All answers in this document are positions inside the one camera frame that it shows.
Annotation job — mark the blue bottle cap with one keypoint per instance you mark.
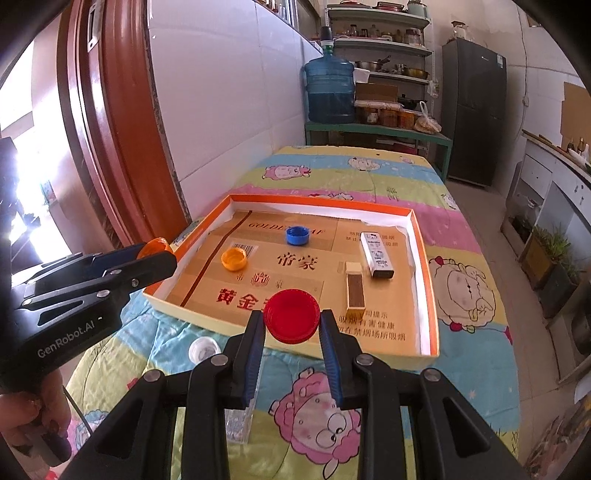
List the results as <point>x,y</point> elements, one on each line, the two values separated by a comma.
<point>297,235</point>

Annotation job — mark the flattened cardboard carton sheet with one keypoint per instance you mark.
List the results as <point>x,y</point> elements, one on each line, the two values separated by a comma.
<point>295,267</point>

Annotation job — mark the wooden planter with green plants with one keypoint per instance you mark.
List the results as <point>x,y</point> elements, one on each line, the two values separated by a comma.
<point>542,258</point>

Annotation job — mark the gold rectangular lighter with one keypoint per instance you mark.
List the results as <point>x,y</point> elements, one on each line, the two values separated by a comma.
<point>355,290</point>

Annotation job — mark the plastic bag of food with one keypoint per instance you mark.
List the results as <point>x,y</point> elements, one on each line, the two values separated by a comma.
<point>425,122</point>

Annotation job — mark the teal enamel pot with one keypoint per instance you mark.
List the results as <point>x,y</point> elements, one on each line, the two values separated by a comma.
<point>418,7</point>

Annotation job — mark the orange-rimmed shallow box tray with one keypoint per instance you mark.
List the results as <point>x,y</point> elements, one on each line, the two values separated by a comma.
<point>194,309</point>

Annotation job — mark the printed woven sack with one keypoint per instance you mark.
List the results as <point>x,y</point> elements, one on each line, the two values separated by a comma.
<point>558,438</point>

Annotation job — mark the red bottle cap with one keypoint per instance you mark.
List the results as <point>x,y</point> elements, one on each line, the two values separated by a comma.
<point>292,316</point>

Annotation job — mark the white cartoon printed lighter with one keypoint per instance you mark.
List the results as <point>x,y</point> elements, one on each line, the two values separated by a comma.
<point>377,254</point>

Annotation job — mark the dark planter box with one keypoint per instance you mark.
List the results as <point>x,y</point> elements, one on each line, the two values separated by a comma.
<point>561,288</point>

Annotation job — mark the dark grey refrigerator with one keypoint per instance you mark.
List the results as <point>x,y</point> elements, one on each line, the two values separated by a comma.
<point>473,106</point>

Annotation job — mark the brown cardboard box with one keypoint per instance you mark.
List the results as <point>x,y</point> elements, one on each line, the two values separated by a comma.
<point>376,92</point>

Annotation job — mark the clear plastic rectangular box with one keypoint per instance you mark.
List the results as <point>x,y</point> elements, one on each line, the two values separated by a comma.
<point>238,422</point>

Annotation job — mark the black frying pan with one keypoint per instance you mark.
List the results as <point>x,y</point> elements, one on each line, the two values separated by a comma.
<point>408,100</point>

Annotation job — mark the blue water jug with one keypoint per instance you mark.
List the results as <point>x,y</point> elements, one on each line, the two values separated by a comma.
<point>328,87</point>

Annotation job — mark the orange bottle cap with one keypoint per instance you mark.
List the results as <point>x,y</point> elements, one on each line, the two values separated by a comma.
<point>233,258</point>
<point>154,246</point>

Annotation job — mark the red-brown wooden door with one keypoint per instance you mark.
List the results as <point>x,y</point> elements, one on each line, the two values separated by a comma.
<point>120,115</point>

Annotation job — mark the white metal shelf rack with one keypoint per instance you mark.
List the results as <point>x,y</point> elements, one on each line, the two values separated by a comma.
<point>383,50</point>

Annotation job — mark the metal door lock plate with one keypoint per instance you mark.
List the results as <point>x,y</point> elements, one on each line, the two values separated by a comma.
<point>94,23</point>

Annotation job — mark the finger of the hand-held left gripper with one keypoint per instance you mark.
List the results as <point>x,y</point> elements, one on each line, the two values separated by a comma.
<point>147,270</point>
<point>106,261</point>

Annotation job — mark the cardboard sheet on wall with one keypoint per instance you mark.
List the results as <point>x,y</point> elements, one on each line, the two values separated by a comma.
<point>577,110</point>

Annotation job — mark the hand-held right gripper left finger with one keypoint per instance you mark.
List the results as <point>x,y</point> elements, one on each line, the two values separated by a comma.
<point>251,364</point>

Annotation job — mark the brass bowl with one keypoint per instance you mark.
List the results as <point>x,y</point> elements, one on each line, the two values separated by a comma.
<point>416,73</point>

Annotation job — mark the steel bowl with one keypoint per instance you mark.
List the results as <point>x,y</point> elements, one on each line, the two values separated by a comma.
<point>367,66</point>

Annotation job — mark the row of condiment bottles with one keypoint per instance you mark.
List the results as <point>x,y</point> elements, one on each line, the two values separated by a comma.
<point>579,150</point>

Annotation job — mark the row of glass jars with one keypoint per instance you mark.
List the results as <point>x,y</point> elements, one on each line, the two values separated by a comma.
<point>383,34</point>

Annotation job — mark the white kitchen counter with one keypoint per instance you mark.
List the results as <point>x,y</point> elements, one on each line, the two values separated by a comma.
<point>568,184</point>

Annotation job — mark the green metal table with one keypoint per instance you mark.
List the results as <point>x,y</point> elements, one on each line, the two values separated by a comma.
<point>369,131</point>

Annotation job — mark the white bottle cap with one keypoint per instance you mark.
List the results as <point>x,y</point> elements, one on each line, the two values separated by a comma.
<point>204,349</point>

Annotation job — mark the person's left hand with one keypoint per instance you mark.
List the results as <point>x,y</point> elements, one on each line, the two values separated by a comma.
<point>23,410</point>

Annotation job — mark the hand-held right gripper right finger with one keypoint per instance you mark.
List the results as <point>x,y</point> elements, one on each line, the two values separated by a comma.
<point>331,362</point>

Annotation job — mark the water jug pump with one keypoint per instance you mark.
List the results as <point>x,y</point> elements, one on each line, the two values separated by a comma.
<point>326,36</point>

